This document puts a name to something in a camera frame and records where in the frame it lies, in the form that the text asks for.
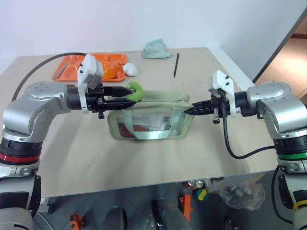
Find orange and black tool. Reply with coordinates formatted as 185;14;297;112
178;194;194;222

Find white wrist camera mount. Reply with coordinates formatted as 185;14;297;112
207;70;241;118
77;53;104;114

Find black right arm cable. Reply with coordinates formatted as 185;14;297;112
221;100;277;160

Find orange plastic bowl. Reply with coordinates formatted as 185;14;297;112
101;61;118;80

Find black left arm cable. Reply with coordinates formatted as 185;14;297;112
11;51;88;102

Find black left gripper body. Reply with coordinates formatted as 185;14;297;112
85;81;114;120

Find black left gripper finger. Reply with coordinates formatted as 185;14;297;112
112;87;135;97
112;100;138;111

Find black thin stick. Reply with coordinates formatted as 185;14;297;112
173;53;180;78

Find large dark rounded shape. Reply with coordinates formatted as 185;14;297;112
153;197;190;230

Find green plush keychain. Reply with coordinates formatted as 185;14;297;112
124;81;145;103

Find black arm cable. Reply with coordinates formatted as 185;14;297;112
11;51;88;102
221;100;277;160

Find metal tongs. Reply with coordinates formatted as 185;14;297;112
53;63;69;80

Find thin black cable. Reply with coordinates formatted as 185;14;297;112
272;165;295;226

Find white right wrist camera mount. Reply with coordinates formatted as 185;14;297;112
207;70;241;118

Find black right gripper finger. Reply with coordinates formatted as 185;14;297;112
191;100;212;108
183;106;214;116

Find green transparent zip pouch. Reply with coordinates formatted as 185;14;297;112
106;90;195;142

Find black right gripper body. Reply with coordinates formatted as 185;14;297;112
210;90;232;124

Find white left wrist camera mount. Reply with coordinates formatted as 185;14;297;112
77;53;104;114

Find light green cloth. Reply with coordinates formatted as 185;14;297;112
141;38;174;60

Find orange compartment tray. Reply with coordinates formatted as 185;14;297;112
51;53;128;82

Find small orange black clamp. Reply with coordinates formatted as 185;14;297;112
69;213;83;230

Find clear plastic bag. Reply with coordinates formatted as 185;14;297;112
215;179;266;212

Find green and yellow round lid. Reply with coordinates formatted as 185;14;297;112
193;188;210;202

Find white crumpled plush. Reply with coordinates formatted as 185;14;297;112
122;62;140;77

